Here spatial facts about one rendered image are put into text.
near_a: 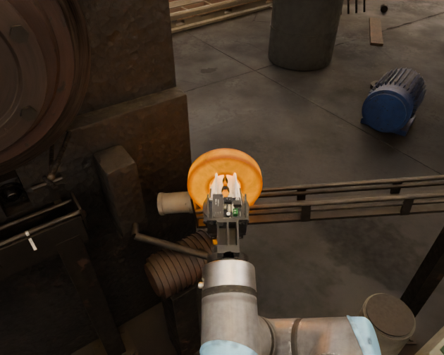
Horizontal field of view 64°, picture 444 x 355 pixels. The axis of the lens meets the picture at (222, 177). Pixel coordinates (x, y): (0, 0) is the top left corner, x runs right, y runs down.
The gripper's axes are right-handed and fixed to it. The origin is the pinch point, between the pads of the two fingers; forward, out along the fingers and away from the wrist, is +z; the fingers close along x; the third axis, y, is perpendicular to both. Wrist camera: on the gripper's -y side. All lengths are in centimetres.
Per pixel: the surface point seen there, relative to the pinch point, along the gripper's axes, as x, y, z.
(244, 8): -36, -188, 368
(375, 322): -35, -27, -24
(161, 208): 15.7, -18.3, 2.4
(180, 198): 10.9, -16.8, 4.5
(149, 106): 18.5, -4.4, 24.7
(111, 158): 27.0, -7.6, 10.4
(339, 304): -47, -86, -6
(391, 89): -104, -87, 119
